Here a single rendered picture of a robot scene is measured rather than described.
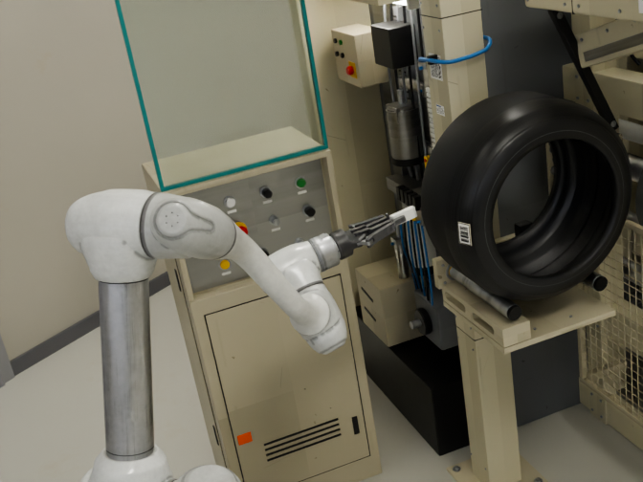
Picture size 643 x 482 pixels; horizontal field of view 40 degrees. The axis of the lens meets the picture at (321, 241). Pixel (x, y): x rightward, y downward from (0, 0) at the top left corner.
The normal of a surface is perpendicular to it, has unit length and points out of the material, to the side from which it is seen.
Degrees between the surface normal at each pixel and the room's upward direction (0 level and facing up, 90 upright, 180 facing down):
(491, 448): 90
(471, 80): 90
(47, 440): 0
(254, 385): 90
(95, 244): 81
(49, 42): 90
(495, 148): 53
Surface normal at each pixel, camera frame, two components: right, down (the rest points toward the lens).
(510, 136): -0.18, -0.30
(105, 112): 0.78, 0.12
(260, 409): 0.35, 0.31
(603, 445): -0.15, -0.91
